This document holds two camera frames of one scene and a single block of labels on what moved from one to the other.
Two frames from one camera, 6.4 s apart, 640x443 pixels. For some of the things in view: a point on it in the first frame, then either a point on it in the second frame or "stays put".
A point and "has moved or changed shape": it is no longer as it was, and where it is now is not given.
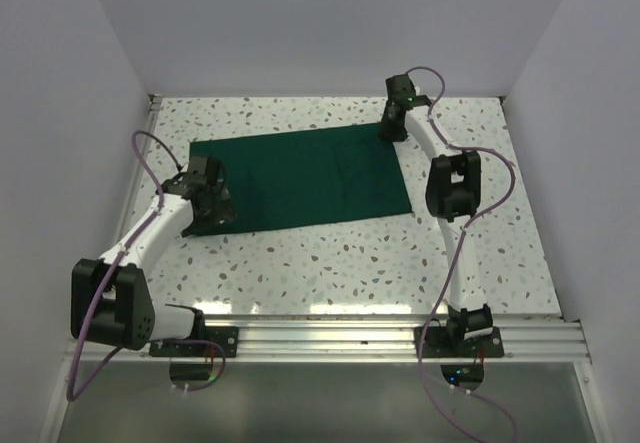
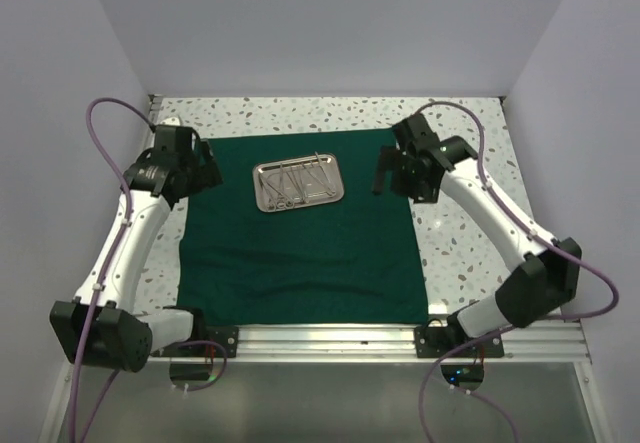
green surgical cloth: [296, 177] has moved or changed shape
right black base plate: [446, 342] stays put
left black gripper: [223, 211] -> [206, 174]
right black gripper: [386, 131] -> [392, 157]
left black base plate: [226, 335] stays put
